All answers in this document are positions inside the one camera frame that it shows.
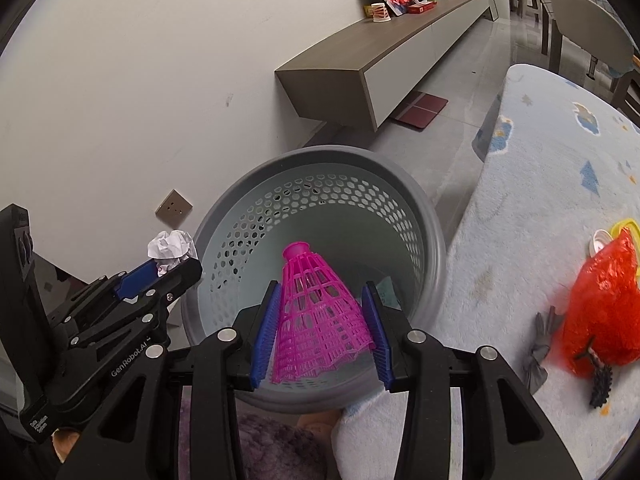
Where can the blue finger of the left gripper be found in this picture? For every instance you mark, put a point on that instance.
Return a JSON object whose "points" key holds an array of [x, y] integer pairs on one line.
{"points": [[171, 286], [137, 281]]}

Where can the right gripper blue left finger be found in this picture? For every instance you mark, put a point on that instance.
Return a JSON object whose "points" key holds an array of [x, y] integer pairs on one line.
{"points": [[233, 359]]}

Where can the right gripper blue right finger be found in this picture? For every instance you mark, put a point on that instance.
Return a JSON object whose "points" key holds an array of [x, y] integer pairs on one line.
{"points": [[408, 360]]}

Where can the white paper ball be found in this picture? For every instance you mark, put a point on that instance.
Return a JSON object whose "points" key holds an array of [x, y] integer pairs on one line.
{"points": [[168, 249]]}

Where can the pink plastic shuttlecock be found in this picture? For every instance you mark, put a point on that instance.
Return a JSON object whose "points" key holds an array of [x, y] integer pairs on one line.
{"points": [[321, 325]]}

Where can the red plastic bag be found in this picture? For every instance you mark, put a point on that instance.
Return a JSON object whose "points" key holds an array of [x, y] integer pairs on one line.
{"points": [[603, 313]]}

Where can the grey perforated trash basket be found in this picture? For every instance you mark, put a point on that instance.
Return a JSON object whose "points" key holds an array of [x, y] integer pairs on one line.
{"points": [[365, 215]]}

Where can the person's left hand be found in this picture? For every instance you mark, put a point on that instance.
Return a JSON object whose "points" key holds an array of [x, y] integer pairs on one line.
{"points": [[63, 441]]}

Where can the grey crumpled glove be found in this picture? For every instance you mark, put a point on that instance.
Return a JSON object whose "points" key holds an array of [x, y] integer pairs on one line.
{"points": [[545, 326]]}

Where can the black spiky toy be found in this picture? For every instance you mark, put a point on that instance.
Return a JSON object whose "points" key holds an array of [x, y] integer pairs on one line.
{"points": [[602, 377]]}

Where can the light blue patterned rug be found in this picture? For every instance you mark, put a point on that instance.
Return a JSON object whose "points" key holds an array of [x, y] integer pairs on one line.
{"points": [[560, 165]]}

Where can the red bathroom scale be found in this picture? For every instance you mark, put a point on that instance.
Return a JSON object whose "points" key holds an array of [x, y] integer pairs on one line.
{"points": [[418, 110]]}

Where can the floating brown tv cabinet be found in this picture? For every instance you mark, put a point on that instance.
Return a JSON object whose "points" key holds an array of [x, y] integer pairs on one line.
{"points": [[359, 75]]}

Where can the patterned paper cup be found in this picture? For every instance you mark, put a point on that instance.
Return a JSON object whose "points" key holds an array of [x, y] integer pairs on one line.
{"points": [[379, 12]]}

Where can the red flat box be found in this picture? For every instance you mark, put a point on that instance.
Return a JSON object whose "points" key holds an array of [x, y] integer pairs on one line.
{"points": [[421, 7]]}

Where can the grey round-back chair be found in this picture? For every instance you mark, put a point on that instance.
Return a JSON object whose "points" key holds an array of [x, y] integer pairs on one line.
{"points": [[596, 31]]}

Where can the metal wall socket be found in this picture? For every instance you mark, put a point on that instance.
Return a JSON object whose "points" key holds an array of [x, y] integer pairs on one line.
{"points": [[173, 210]]}

